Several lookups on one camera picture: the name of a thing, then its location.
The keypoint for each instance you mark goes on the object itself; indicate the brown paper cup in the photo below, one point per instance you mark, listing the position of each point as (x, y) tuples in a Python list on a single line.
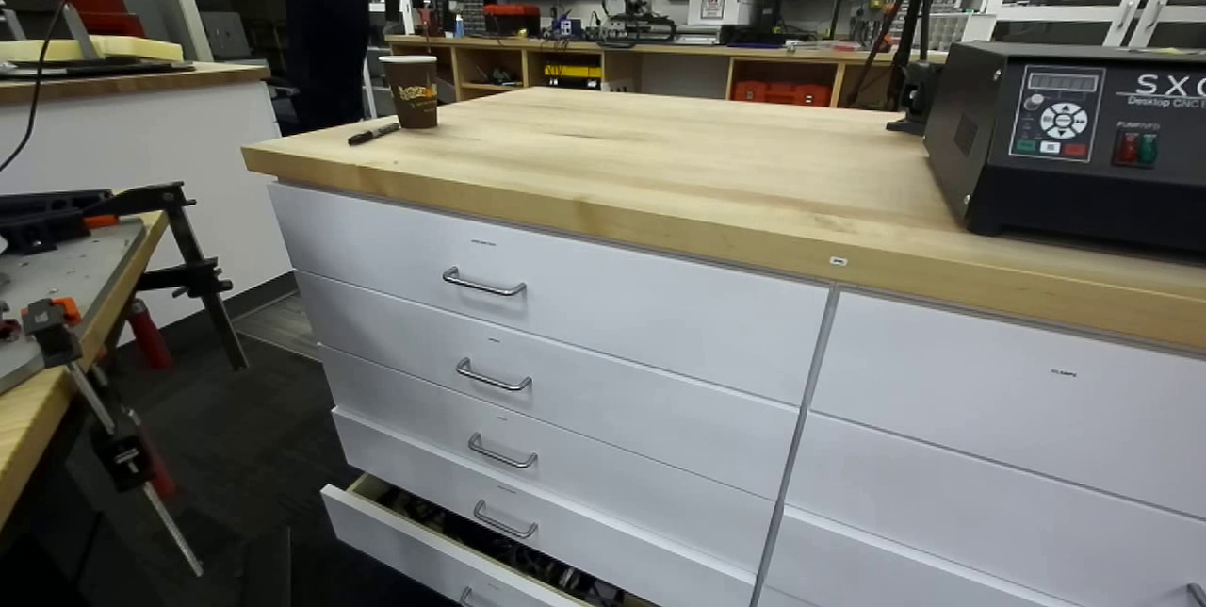
[(411, 89)]

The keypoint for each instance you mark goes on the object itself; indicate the white counter with wooden top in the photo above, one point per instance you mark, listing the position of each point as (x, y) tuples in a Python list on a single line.
[(141, 145)]

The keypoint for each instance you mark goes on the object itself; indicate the white drawer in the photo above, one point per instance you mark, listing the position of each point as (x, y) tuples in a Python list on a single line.
[(641, 560), (989, 522), (867, 574), (603, 305), (1018, 390), (622, 489), (396, 541), (612, 404)]

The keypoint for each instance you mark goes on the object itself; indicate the yellow and black case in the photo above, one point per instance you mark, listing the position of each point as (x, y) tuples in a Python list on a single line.
[(572, 76)]

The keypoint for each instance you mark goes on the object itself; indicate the wooden workbench with shelves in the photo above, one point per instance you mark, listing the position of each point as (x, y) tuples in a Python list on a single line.
[(660, 51)]

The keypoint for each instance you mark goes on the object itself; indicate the orange tool case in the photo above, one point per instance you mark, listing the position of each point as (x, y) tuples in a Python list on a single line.
[(780, 93)]

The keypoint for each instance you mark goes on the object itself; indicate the red and black toolbox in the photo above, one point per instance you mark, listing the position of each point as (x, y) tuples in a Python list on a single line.
[(511, 19)]

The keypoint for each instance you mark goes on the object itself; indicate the black marker pen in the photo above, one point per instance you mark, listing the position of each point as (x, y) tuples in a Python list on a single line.
[(373, 133)]

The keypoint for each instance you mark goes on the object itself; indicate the black office chair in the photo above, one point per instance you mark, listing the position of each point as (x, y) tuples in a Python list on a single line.
[(327, 51)]

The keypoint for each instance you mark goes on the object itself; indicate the black machine control box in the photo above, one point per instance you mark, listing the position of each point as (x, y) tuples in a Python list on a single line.
[(1083, 183)]

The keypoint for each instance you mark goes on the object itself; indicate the black and orange bar clamp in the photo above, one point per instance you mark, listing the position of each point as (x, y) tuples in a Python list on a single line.
[(113, 428)]

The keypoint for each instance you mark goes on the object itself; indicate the yellow foam slab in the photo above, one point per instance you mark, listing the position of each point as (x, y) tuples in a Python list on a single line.
[(113, 49)]

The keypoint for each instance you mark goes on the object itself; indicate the camera on tripod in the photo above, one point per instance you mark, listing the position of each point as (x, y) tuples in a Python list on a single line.
[(912, 32)]

